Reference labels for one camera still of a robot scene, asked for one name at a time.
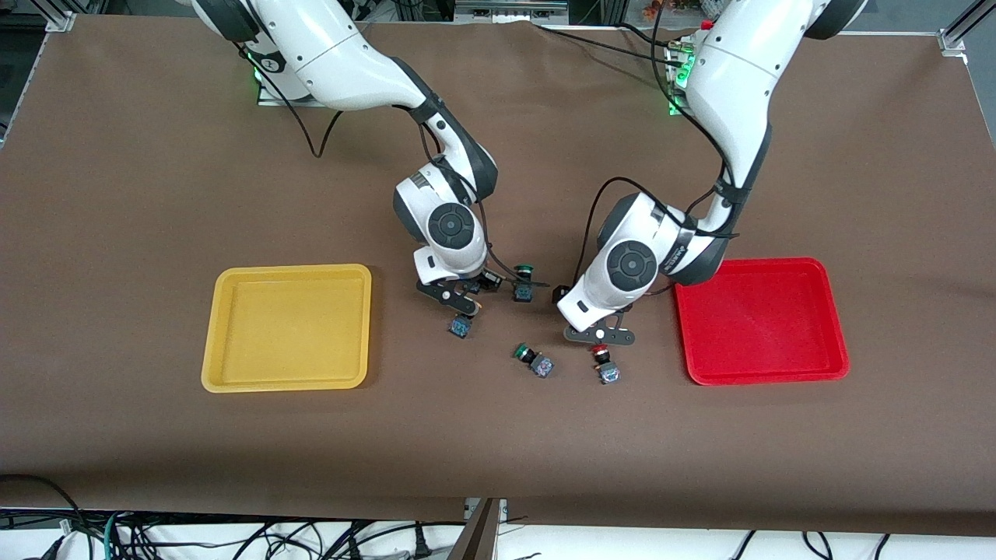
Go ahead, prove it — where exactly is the red push button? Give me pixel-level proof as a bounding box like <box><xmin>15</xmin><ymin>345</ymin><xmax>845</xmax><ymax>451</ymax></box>
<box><xmin>591</xmin><ymin>345</ymin><xmax>622</xmax><ymax>386</ymax></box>

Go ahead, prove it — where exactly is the grey metal box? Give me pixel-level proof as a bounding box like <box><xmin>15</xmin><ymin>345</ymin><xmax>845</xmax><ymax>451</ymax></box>
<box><xmin>455</xmin><ymin>0</ymin><xmax>570</xmax><ymax>24</ymax></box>

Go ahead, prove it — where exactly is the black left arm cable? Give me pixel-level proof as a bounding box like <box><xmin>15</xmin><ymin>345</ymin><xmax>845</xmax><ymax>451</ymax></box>
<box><xmin>574</xmin><ymin>0</ymin><xmax>749</xmax><ymax>290</ymax></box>

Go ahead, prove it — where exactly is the thick black floor cable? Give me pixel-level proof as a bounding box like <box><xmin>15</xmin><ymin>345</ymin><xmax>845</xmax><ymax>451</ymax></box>
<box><xmin>0</xmin><ymin>474</ymin><xmax>82</xmax><ymax>534</ymax></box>

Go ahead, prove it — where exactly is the yellow plastic tray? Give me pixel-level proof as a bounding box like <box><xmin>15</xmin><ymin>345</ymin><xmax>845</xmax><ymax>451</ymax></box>
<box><xmin>201</xmin><ymin>264</ymin><xmax>373</xmax><ymax>394</ymax></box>

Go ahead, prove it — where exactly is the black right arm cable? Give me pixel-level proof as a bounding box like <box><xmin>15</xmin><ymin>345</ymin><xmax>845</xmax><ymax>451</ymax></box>
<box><xmin>236</xmin><ymin>43</ymin><xmax>549</xmax><ymax>289</ymax></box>

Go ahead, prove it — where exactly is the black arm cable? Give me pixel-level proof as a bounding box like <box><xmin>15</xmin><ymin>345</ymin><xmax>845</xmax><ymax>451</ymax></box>
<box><xmin>574</xmin><ymin>0</ymin><xmax>749</xmax><ymax>290</ymax></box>
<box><xmin>236</xmin><ymin>43</ymin><xmax>549</xmax><ymax>289</ymax></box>

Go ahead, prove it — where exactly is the thin black cable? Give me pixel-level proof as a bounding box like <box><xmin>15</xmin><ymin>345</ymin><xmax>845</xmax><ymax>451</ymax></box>
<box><xmin>533</xmin><ymin>22</ymin><xmax>687</xmax><ymax>67</ymax></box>

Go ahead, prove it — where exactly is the red plastic tray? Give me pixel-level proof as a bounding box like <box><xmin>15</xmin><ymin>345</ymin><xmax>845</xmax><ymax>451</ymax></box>
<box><xmin>673</xmin><ymin>257</ymin><xmax>850</xmax><ymax>387</ymax></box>

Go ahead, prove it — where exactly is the brown table cover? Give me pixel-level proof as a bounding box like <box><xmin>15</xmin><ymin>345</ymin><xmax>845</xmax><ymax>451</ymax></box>
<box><xmin>0</xmin><ymin>14</ymin><xmax>996</xmax><ymax>537</ymax></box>

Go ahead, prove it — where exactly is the aluminium frame profile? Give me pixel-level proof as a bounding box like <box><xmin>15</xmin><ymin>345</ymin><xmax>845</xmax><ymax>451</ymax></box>
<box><xmin>937</xmin><ymin>0</ymin><xmax>996</xmax><ymax>57</ymax></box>
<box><xmin>31</xmin><ymin>0</ymin><xmax>76</xmax><ymax>33</ymax></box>

